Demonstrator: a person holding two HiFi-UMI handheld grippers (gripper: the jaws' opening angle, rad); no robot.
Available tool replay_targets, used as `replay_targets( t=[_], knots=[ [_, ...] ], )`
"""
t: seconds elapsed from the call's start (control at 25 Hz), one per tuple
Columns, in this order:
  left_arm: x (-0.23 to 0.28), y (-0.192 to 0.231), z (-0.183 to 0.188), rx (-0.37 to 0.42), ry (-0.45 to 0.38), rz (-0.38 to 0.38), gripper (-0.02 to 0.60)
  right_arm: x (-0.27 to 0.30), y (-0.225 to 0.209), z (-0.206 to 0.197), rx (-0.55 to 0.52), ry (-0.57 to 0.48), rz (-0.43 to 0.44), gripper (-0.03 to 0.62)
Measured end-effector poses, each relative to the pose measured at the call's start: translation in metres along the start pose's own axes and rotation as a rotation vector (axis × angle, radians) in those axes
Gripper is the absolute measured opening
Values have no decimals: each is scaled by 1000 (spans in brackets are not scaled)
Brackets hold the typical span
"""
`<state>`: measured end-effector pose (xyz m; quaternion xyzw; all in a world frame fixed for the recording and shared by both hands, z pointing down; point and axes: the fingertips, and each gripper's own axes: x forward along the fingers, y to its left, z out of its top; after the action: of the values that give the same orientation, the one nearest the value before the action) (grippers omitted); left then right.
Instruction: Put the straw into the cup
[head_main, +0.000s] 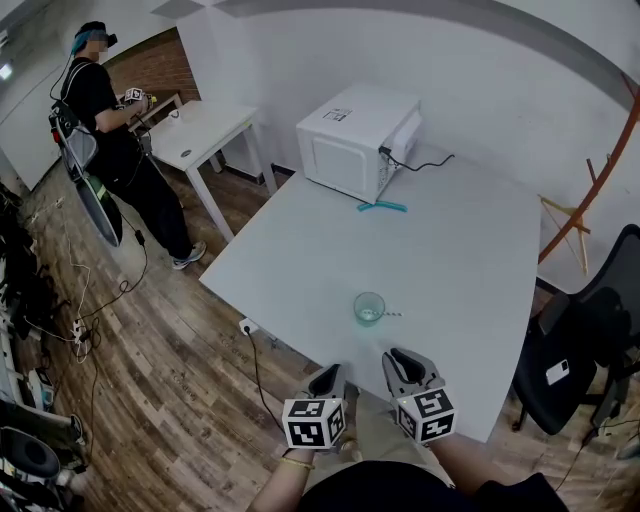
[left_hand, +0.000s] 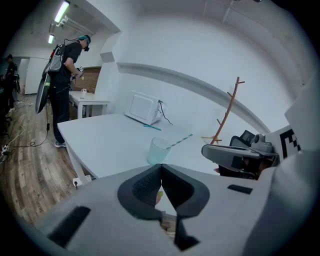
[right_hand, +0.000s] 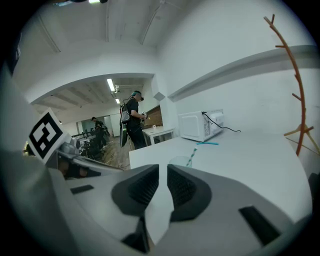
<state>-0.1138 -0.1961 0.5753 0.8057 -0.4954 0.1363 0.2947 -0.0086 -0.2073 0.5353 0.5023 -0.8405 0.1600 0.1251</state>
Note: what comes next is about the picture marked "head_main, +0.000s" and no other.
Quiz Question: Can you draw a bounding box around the white microwave oven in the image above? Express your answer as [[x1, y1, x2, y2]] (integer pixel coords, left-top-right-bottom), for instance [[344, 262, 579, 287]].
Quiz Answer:
[[295, 83, 423, 206]]

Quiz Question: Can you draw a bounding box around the small white desk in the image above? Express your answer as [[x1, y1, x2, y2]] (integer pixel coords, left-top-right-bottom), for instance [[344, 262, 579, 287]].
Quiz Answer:
[[143, 99, 279, 244]]

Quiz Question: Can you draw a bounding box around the black office chair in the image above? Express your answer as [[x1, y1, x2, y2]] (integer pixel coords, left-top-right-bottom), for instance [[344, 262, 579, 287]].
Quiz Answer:
[[511, 223, 640, 437]]

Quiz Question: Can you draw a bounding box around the person's right forearm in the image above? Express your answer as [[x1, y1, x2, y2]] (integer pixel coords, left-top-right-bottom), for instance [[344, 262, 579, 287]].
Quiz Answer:
[[428, 438, 507, 497]]

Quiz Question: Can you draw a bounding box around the black microwave power cable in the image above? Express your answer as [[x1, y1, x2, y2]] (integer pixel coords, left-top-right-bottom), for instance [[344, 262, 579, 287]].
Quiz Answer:
[[378, 145, 457, 173]]

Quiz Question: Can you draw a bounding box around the orange coat rack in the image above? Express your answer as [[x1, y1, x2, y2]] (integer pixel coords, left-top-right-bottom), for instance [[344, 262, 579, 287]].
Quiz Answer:
[[537, 71, 640, 265]]

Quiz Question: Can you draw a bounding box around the white smartphone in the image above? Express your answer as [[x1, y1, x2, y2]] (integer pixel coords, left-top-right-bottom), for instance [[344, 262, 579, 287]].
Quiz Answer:
[[545, 358, 572, 387]]

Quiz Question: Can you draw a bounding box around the wooden clothes hanger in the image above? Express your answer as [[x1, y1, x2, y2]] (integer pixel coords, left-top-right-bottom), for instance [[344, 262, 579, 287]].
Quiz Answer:
[[538, 194, 592, 276]]

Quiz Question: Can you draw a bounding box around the person's left forearm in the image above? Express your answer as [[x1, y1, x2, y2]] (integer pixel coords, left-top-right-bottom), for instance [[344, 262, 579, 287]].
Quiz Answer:
[[248, 446, 317, 512]]

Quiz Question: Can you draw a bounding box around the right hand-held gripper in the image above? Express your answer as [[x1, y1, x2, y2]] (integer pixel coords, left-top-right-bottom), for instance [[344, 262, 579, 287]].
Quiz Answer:
[[381, 348, 458, 446]]

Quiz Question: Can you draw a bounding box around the black floor cable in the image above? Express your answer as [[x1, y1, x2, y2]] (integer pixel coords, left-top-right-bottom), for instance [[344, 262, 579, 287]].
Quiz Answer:
[[79, 212, 150, 324]]

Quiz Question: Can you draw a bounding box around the black socket block cable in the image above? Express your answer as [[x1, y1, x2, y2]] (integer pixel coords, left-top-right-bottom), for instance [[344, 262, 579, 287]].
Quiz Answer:
[[246, 331, 287, 434]]

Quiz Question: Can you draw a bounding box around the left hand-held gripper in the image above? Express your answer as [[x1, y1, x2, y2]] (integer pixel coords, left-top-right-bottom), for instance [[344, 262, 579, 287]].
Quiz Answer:
[[281, 363, 349, 451]]

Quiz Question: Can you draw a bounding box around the translucent teal cup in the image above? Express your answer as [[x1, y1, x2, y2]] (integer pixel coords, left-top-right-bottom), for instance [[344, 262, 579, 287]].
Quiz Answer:
[[352, 291, 387, 329]]

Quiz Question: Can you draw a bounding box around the teal plastic strip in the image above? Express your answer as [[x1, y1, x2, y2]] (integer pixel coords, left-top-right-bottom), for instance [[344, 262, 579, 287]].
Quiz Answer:
[[356, 199, 408, 214]]

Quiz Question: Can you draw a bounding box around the person's dark shirt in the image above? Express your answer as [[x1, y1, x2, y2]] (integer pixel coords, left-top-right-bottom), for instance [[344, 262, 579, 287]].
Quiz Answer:
[[298, 458, 572, 512]]

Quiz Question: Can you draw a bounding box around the white floor cable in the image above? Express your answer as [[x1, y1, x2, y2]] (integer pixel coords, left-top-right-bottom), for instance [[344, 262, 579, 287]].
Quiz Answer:
[[63, 218, 92, 322]]

